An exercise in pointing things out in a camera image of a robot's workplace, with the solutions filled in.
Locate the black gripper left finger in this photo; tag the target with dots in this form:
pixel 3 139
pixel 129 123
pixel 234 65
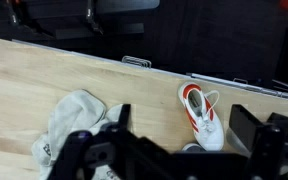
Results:
pixel 125 116

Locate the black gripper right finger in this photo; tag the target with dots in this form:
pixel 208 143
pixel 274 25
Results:
pixel 244 126

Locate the grey crumpled cloth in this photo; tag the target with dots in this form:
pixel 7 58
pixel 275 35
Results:
pixel 74 113

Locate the black side table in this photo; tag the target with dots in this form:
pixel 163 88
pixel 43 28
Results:
pixel 127 4

